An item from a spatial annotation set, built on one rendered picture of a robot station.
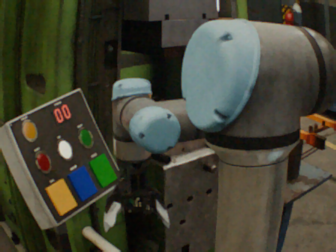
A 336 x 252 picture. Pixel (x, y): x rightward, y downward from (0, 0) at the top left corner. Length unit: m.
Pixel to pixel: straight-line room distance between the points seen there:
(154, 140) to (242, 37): 0.40
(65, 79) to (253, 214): 1.03
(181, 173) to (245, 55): 1.13
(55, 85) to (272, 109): 1.05
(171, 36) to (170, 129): 0.69
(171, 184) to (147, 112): 0.74
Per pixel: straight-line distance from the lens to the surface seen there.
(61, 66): 1.43
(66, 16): 1.41
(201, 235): 1.75
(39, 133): 1.11
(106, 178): 1.22
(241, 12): 1.92
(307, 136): 1.64
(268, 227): 0.52
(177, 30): 1.49
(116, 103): 0.92
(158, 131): 0.81
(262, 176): 0.49
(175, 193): 1.56
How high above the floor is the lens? 1.50
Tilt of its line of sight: 18 degrees down
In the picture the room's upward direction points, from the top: straight up
